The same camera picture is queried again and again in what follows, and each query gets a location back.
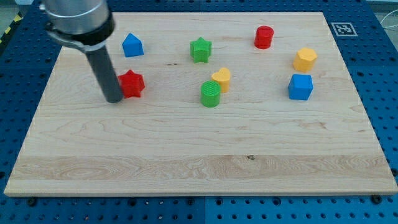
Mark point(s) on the green star block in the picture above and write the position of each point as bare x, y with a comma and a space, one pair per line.
200, 50

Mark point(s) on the red star block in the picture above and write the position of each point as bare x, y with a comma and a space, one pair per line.
132, 84

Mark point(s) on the red cylinder block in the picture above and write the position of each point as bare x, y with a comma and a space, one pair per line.
263, 37

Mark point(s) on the wooden board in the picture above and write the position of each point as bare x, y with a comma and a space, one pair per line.
257, 141

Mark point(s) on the blue cube block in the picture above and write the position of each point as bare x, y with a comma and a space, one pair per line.
300, 87

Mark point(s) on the blue house-shaped block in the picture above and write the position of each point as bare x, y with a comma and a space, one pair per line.
132, 46

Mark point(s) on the yellow heart block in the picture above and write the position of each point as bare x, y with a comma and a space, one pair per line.
222, 77

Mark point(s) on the white fiducial marker tag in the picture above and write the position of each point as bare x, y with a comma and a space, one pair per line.
344, 29

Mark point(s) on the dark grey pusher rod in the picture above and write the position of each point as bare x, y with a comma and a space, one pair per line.
103, 69

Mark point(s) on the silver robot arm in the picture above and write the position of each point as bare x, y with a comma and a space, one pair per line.
85, 25

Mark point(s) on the yellow hexagon block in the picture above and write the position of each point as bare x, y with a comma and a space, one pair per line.
305, 59

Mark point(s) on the green cylinder block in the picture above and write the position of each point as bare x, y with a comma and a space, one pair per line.
210, 94

